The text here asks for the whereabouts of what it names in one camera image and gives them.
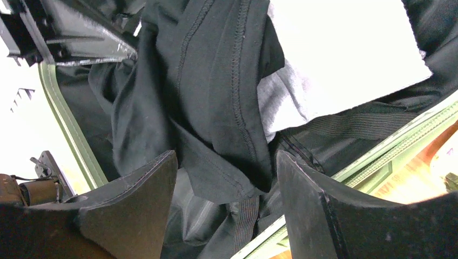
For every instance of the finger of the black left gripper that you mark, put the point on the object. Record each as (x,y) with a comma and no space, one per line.
(70,33)

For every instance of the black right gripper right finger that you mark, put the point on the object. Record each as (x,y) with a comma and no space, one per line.
(326,219)

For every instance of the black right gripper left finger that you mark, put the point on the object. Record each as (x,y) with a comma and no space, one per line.
(125,218)

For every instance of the green hard-shell suitcase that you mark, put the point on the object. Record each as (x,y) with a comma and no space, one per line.
(417,162)

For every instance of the black garment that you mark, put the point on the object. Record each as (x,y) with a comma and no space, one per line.
(193,88)

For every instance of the white garment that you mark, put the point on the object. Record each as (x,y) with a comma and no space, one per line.
(337,55)

